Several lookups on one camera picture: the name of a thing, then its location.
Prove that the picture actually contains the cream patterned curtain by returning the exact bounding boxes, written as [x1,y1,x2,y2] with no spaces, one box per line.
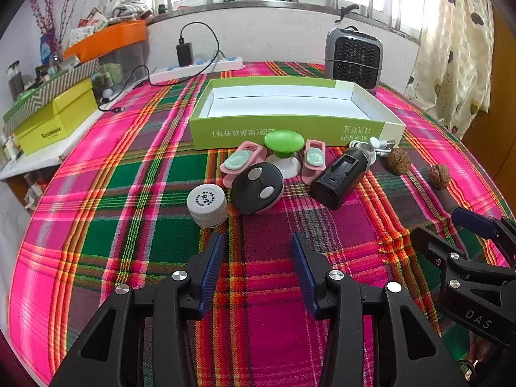
[407,0,496,138]

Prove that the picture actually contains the black rectangular electronic device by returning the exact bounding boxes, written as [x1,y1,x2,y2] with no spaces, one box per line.
[309,147,372,210]

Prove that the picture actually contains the pink green plaid tablecloth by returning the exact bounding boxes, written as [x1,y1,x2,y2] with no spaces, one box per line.
[8,61,516,387]

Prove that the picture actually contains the green and white cardboard box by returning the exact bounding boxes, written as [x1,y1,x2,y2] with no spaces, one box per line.
[189,76,406,152]

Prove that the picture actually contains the black round device metal discs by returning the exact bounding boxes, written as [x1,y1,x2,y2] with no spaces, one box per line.
[231,162,285,215]

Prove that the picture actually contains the white bottle cap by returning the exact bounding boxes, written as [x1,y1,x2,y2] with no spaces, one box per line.
[186,184,229,228]

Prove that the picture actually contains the dark glass jar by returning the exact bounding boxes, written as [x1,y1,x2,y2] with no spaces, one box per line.
[7,61,24,101]

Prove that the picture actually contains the striped box with green lid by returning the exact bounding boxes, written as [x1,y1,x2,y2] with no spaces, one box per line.
[3,58,100,137]

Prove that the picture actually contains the black charger with cable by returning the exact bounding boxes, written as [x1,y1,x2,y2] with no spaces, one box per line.
[97,22,221,114]

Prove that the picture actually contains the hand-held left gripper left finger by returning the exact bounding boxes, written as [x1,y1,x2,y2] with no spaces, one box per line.
[48,232,225,387]

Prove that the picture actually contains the clear bin with orange lid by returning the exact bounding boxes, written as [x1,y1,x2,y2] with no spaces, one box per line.
[62,20,150,89]

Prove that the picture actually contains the white side shelf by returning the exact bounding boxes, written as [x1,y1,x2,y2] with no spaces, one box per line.
[0,105,103,182]

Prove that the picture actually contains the green topped white stand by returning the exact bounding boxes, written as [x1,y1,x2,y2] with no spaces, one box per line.
[264,130,305,179]

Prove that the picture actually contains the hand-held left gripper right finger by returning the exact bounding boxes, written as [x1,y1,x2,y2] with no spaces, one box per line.
[291,233,464,387]

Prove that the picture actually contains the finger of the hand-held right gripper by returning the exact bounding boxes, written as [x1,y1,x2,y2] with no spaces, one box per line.
[452,207,516,269]
[411,226,516,347]

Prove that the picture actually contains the brown walnut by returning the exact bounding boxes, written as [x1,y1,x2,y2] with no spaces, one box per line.
[387,148,412,176]
[428,164,450,190]

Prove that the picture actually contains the pink blossom branches in vase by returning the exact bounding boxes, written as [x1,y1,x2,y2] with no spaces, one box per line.
[29,0,83,65]

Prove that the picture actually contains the white power strip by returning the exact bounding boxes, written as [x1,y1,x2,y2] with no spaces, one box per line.
[149,56,244,86]

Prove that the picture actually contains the yellow cardboard box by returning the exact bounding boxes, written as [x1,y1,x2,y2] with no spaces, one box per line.
[14,78,100,156]

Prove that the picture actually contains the grey fan heater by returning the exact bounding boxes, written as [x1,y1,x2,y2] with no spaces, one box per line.
[324,26,384,95]

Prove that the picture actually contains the pile of small packets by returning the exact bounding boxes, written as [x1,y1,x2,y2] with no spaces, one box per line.
[68,7,110,45]

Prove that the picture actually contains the white plastic bags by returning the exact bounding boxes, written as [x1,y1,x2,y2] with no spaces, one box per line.
[109,0,154,23]

